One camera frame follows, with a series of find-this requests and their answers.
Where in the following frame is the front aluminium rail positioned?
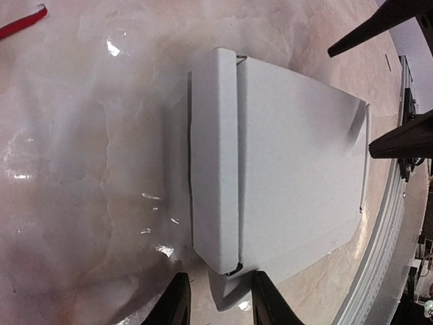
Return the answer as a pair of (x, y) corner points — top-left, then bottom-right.
(331, 53), (420, 325)

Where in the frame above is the bent red tape strip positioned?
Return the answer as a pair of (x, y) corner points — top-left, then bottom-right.
(1, 3), (48, 40)

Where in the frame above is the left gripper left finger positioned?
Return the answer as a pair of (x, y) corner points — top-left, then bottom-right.
(141, 272), (190, 325)

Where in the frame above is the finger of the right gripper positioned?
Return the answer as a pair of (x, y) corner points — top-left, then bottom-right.
(369, 110), (433, 159)
(327, 0), (432, 58)

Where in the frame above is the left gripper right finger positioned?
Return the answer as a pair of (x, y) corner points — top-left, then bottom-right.
(252, 271), (304, 325)

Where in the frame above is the white paper box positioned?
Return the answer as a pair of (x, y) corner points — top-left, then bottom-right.
(189, 47), (369, 311)

